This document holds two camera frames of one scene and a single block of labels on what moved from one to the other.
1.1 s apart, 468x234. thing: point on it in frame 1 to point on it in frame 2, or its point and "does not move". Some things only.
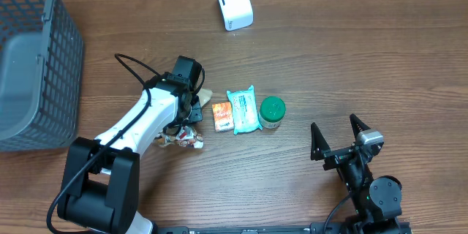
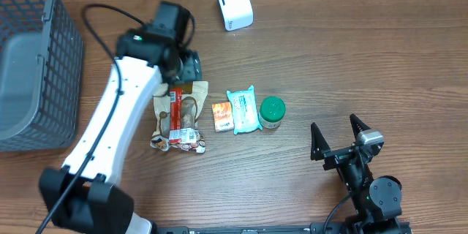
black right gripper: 336,156 does not move
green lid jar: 271,112 does not move
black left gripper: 195,112 to 187,63
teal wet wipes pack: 245,112 does not move
